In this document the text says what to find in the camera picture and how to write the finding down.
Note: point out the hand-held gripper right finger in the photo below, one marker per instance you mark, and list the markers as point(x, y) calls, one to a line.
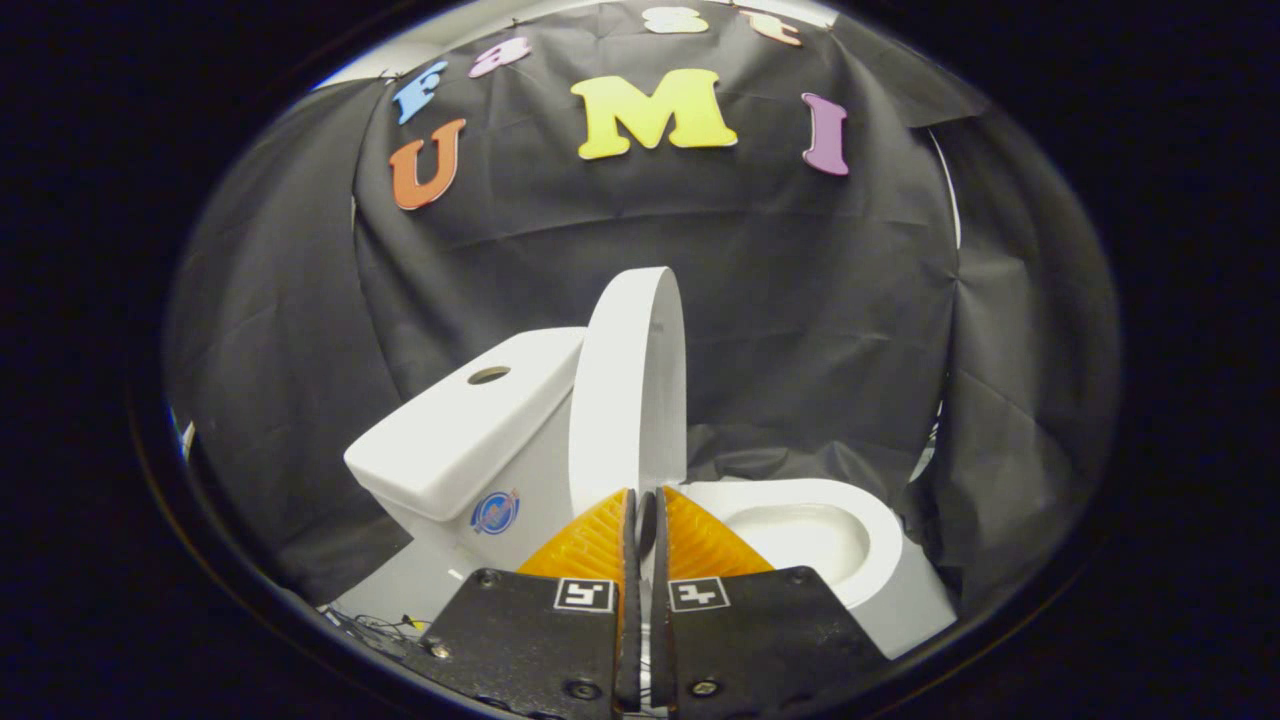
point(760, 630)

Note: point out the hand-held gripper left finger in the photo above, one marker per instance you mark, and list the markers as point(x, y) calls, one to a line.
point(530, 640)

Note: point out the white toilet lid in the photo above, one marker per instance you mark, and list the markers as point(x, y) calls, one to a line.
point(625, 400)

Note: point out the white toilet seat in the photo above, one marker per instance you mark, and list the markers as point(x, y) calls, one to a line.
point(882, 540)

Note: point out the white ceramic toilet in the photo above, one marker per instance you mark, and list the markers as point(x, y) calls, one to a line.
point(540, 460)

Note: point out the small yellow connector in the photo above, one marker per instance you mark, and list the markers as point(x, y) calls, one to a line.
point(412, 622)

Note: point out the white cistern cover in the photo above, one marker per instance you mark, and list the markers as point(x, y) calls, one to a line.
point(470, 420)

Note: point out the black backdrop cloth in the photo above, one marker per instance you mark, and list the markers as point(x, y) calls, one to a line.
point(800, 300)

